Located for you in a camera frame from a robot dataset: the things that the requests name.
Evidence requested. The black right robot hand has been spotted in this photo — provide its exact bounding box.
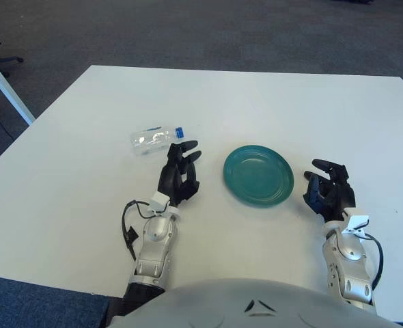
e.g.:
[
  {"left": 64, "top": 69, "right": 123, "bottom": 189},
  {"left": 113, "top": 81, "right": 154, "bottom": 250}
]
[{"left": 303, "top": 159, "right": 357, "bottom": 222}]

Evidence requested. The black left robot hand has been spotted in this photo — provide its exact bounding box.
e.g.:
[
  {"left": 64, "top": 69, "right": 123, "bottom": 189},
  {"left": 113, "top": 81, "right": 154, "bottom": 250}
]
[{"left": 156, "top": 139, "right": 203, "bottom": 208}]

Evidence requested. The clear plastic bottle blue cap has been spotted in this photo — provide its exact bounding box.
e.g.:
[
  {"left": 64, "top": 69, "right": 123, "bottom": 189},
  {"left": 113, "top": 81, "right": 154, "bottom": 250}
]
[{"left": 130, "top": 126, "right": 185, "bottom": 157}]

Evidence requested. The teal round plate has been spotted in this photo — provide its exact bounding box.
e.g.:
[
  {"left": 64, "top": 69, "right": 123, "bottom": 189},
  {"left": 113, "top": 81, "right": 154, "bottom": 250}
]
[{"left": 223, "top": 144, "right": 295, "bottom": 208}]

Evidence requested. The grey robot torso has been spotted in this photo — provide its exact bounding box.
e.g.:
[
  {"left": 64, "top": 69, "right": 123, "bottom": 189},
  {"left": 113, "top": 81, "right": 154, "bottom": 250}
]
[{"left": 111, "top": 278, "right": 403, "bottom": 328}]

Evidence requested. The white side table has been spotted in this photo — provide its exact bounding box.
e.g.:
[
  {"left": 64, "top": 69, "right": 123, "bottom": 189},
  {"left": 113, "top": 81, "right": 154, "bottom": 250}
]
[{"left": 0, "top": 47, "right": 36, "bottom": 126}]

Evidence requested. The black office chair base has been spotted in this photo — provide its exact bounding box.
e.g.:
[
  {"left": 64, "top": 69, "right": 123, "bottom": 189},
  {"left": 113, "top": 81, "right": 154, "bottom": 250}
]
[{"left": 0, "top": 54, "right": 25, "bottom": 78}]

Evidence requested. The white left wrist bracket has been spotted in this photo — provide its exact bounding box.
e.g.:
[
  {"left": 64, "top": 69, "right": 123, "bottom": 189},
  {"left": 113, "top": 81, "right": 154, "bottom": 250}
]
[{"left": 148, "top": 191, "right": 182, "bottom": 218}]

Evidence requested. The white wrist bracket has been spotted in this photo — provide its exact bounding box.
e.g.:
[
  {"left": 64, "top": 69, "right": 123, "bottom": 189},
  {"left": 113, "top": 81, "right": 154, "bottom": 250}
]
[
  {"left": 148, "top": 191, "right": 182, "bottom": 218},
  {"left": 341, "top": 207, "right": 372, "bottom": 236}
]

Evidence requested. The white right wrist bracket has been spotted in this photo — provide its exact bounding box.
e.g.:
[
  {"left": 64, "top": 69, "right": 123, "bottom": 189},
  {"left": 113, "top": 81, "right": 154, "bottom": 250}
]
[{"left": 341, "top": 207, "right": 372, "bottom": 236}]

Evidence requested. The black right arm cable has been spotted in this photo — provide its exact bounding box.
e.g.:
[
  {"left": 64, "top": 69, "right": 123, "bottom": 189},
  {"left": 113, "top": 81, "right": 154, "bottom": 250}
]
[{"left": 357, "top": 230, "right": 384, "bottom": 291}]

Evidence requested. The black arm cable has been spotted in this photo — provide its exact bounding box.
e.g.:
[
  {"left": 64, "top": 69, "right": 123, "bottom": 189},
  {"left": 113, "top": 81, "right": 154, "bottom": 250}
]
[
  {"left": 357, "top": 230, "right": 384, "bottom": 291},
  {"left": 121, "top": 200, "right": 154, "bottom": 260}
]

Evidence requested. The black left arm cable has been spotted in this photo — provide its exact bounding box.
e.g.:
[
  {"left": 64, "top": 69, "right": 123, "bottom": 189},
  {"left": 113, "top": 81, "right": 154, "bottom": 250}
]
[{"left": 121, "top": 200, "right": 154, "bottom": 260}]

